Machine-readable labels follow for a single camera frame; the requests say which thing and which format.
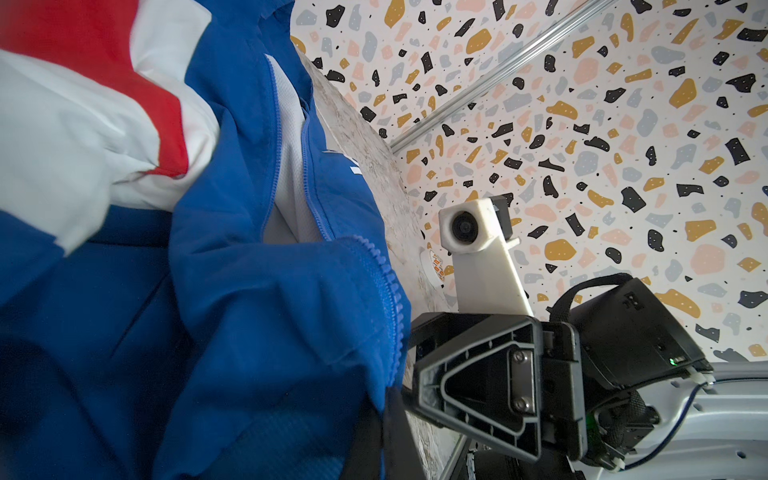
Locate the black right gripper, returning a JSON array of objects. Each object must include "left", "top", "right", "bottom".
[{"left": 407, "top": 312, "right": 588, "bottom": 462}]

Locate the blue red white jacket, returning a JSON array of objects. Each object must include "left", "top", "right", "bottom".
[{"left": 1, "top": 1, "right": 411, "bottom": 479}]

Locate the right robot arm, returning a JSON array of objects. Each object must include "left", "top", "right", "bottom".
[{"left": 403, "top": 272, "right": 767, "bottom": 479}]

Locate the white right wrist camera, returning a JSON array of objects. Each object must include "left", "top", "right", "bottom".
[{"left": 439, "top": 195, "right": 533, "bottom": 317}]

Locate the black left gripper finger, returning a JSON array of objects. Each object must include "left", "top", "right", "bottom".
[{"left": 340, "top": 387, "right": 426, "bottom": 480}]

